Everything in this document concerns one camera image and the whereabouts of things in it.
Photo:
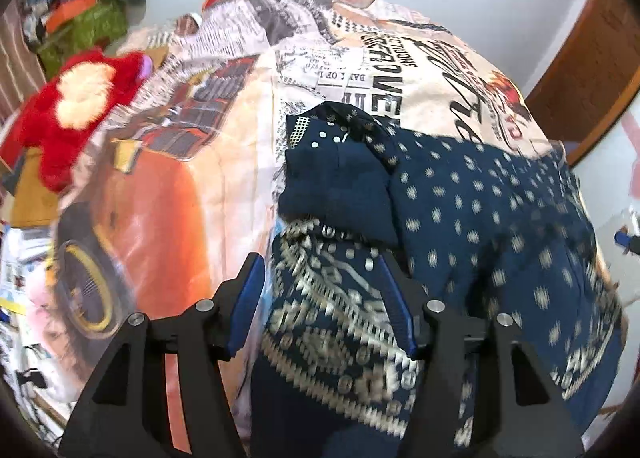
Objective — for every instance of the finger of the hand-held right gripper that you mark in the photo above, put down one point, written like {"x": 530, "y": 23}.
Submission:
{"x": 624, "y": 239}

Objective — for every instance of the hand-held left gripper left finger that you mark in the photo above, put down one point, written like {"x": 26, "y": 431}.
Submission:
{"x": 245, "y": 299}

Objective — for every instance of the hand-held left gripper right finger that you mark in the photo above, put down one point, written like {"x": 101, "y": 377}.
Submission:
{"x": 397, "y": 299}

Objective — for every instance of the navy patterned hooded sweater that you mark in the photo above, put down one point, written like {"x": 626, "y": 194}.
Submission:
{"x": 475, "y": 218}

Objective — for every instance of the printed bed blanket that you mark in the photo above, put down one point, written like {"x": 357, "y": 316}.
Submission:
{"x": 200, "y": 188}

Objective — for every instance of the wooden wardrobe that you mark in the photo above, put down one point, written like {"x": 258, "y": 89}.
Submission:
{"x": 595, "y": 63}

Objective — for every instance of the pile of papers and magazines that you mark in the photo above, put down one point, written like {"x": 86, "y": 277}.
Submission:
{"x": 22, "y": 278}

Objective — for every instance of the brown wooden board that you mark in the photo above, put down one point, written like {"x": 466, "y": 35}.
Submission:
{"x": 32, "y": 193}

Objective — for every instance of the red plush toy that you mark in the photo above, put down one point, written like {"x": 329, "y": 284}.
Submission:
{"x": 60, "y": 128}

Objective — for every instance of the brown striped curtain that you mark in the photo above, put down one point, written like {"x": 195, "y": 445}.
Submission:
{"x": 17, "y": 63}

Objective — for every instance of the orange box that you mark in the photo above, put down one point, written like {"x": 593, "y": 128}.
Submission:
{"x": 70, "y": 12}

